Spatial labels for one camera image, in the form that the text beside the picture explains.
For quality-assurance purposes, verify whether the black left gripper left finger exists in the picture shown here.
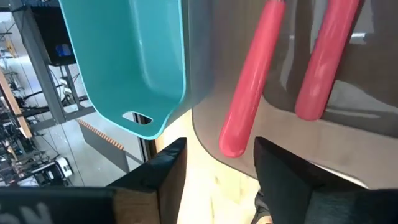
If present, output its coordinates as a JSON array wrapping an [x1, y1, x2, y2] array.
[[0, 136, 187, 224]]

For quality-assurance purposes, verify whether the grey panel orange edge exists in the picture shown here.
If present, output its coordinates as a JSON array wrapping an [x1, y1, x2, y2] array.
[[77, 119, 131, 174]]

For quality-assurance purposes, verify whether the red handled fork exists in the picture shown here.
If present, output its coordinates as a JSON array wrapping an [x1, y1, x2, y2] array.
[[218, 0, 287, 159], [294, 0, 362, 122]]

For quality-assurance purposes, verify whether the wooden beam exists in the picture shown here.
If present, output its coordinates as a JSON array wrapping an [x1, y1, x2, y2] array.
[[0, 70, 34, 139]]

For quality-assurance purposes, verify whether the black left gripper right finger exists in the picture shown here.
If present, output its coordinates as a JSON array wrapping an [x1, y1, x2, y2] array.
[[253, 136, 398, 224]]

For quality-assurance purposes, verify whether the teal plastic bin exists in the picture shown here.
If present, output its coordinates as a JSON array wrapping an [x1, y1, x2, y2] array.
[[58, 0, 187, 141]]

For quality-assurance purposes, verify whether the black box blue screen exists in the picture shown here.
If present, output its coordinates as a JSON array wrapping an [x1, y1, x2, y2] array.
[[30, 4, 78, 67]]

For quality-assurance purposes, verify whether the grey metal stand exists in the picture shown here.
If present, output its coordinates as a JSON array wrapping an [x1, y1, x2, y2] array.
[[8, 0, 97, 125]]

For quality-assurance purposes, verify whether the brown translucent plastic bin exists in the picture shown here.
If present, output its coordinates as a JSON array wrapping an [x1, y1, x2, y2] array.
[[182, 0, 398, 190]]

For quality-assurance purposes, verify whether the white small device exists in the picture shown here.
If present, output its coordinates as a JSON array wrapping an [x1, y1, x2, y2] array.
[[54, 156, 74, 179]]

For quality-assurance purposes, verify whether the black aluminium table frame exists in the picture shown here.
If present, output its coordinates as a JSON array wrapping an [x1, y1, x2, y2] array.
[[133, 112, 158, 162]]

